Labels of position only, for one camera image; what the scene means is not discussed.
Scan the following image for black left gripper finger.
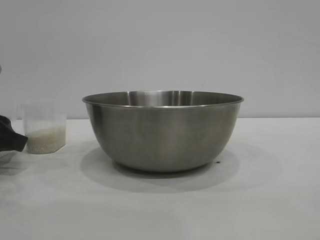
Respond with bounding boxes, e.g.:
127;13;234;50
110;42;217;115
0;114;29;153

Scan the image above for white rice grains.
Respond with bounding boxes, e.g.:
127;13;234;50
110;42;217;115
26;126;67;154

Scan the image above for clear plastic measuring cup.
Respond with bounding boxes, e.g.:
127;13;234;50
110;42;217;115
16;99;68;154

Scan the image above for stainless steel mixing bowl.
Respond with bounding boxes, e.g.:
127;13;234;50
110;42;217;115
81;90;245;173

